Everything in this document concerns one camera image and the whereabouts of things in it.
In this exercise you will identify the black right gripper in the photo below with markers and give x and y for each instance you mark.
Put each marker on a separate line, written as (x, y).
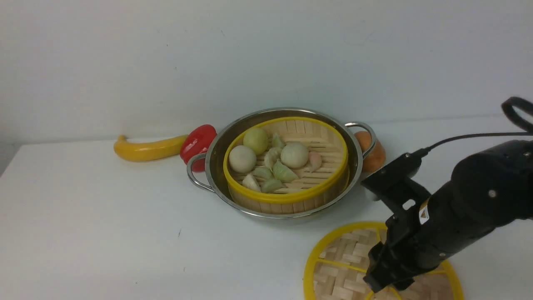
(424, 230)

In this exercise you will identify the orange toy potato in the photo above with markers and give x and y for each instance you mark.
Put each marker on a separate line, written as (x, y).
(376, 158)

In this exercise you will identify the green toy dumpling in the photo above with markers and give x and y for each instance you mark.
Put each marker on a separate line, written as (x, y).
(283, 173)

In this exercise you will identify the yellow toy banana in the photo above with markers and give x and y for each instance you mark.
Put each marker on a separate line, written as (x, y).
(150, 151)

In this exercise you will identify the pale toy dumpling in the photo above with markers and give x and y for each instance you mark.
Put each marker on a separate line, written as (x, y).
(251, 183)

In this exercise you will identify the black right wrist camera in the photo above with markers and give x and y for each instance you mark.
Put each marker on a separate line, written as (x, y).
(394, 186)

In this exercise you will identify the red toy bell pepper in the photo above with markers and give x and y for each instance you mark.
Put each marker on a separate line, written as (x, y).
(198, 141)

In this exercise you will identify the stainless steel pot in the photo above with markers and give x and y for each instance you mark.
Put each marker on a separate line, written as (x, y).
(205, 170)

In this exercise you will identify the yellow bamboo steamer basket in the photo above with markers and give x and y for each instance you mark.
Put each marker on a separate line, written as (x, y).
(313, 189)

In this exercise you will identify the yellow-green toy bun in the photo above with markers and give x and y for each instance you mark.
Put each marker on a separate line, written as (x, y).
(257, 139)

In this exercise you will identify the white toy bun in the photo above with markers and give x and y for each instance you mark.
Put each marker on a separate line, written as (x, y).
(242, 159)
(294, 155)

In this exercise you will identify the white toy bun left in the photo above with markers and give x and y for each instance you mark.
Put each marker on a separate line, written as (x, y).
(242, 159)

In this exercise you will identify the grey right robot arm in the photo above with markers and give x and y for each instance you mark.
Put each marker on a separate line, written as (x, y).
(487, 190)

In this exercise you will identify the yellow bamboo steamer lid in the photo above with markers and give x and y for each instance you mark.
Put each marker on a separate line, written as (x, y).
(338, 263)

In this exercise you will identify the pink toy dumpling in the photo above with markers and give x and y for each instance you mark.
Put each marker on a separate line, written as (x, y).
(314, 161)

